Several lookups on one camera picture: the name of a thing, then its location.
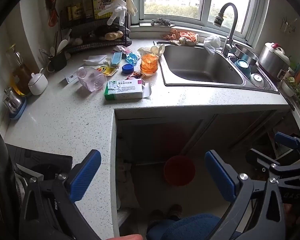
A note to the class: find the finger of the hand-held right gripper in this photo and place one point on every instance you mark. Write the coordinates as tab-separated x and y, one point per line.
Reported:
258	158
286	140

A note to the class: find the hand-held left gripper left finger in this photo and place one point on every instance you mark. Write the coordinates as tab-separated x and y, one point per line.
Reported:
86	175

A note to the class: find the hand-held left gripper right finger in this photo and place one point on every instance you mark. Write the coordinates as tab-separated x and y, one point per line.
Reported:
220	176

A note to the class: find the red plastic bucket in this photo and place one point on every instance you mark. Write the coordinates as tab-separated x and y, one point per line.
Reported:
178	171

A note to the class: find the green and white medicine box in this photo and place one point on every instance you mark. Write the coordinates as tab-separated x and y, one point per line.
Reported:
125	89

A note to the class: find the clear plastic bottle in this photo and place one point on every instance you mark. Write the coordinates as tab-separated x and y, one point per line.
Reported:
91	78

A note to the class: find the blue round lid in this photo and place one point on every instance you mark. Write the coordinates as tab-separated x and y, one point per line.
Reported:
127	68

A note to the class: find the light blue plastic case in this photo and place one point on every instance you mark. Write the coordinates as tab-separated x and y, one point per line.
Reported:
116	58

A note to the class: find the person's left hand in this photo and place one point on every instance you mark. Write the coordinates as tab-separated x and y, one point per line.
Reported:
130	237

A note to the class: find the bowl of green vegetables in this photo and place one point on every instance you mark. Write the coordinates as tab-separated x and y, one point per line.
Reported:
296	87

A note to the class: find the pink slipper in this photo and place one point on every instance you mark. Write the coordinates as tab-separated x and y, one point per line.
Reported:
156	215
176	210

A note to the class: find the person's blue trouser legs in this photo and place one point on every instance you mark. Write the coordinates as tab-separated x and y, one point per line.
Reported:
185	230

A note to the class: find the white bowl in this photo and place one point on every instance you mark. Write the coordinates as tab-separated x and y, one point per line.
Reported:
256	78

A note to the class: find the silver rice cooker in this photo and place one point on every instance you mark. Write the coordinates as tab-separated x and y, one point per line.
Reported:
272	60

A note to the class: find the black wok with lid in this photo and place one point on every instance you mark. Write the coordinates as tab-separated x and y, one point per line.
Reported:
0	180

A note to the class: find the blue bowl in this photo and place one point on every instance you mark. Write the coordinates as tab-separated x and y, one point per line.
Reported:
241	65

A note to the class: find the steel bowl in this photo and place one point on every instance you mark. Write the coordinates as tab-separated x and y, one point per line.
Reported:
245	52

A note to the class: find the small white card box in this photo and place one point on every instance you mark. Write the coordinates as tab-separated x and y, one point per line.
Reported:
71	78

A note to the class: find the steel pot on blue base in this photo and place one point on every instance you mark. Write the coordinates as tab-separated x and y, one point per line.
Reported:
12	101

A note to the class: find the white lidded condiment pot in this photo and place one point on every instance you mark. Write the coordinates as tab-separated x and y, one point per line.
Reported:
37	81

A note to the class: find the yellow snack wrapper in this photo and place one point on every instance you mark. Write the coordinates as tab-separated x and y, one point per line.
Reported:
107	70

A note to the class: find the stainless steel sink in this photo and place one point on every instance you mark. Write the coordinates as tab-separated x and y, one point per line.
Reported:
202	65

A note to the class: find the red-brown small wrapper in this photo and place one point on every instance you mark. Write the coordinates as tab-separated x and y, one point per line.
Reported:
136	75

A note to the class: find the black utensil mug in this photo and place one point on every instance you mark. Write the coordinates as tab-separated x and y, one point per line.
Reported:
57	61

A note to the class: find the glass oil cruet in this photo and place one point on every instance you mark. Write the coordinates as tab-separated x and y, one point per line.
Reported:
18	72

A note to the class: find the crumpled white plastic bag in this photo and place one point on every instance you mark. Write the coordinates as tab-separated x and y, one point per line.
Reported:
211	42

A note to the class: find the grey curved faucet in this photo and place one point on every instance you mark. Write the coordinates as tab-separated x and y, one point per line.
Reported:
231	30

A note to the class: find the blue foil wrapper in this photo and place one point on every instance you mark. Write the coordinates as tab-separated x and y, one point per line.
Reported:
132	58

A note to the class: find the pink wrapper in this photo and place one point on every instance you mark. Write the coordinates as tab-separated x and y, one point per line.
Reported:
122	49

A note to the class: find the white plastic spoon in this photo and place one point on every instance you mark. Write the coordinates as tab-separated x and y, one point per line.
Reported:
62	43

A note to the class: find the orange and white rag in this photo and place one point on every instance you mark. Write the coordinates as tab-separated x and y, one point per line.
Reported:
188	38

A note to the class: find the ginger root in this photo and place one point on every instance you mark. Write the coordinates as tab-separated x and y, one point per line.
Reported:
113	35

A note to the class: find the orange knitted cloth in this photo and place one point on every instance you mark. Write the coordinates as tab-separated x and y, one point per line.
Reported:
171	35

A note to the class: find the grey scrubbing pad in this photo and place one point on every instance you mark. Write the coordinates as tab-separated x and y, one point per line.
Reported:
161	21

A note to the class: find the red hanging mesh bag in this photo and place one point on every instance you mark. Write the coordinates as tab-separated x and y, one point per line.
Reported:
52	12

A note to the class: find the yellow label oil bottle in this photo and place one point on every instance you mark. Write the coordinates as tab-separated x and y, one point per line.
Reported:
76	7

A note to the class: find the clear oil bottle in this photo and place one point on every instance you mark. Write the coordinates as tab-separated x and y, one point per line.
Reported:
68	6

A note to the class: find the white rubber glove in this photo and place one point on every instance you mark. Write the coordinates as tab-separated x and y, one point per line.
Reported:
117	7

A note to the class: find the dark cap sauce bottle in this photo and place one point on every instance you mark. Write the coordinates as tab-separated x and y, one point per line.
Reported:
87	2

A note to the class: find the yellow detergent jug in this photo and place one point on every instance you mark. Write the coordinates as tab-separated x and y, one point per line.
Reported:
102	0

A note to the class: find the cream rubber glove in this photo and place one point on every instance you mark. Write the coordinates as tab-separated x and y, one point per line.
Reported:
131	3

